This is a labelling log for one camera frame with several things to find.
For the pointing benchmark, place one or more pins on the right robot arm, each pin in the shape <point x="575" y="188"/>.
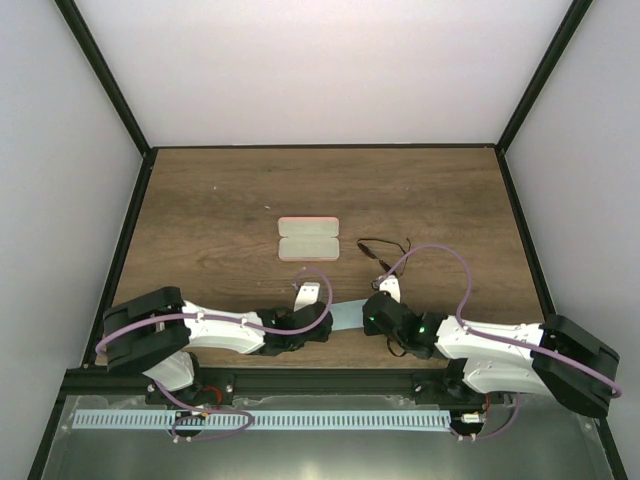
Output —
<point x="556" y="358"/>

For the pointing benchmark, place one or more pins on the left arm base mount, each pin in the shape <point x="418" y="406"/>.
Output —
<point x="201" y="387"/>

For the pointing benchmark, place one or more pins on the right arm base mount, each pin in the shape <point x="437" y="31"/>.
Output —
<point x="442" y="388"/>

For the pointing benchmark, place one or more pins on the light blue cleaning cloth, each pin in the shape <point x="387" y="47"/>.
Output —
<point x="347" y="315"/>

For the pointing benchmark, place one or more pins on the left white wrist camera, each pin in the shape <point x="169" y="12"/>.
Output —
<point x="307" y="294"/>

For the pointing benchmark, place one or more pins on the black sunglasses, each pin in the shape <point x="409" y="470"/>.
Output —
<point x="385" y="253"/>

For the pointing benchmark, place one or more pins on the pink glasses case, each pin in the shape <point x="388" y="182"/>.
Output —
<point x="313" y="239"/>

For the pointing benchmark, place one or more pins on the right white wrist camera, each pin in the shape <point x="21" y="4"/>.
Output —
<point x="390" y="286"/>

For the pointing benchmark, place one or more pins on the grey metal front plate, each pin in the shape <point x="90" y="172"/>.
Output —
<point x="528" y="438"/>

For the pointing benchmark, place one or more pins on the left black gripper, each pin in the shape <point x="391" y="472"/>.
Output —
<point x="322" y="337"/>

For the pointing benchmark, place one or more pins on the light blue slotted strip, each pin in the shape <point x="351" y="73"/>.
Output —
<point x="401" y="420"/>

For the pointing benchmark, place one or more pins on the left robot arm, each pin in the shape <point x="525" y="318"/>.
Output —
<point x="153" y="333"/>

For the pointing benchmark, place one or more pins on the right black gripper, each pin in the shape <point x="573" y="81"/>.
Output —
<point x="370" y="327"/>

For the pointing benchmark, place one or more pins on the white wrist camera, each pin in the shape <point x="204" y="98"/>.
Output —
<point x="390" y="286"/>
<point x="307" y="294"/>

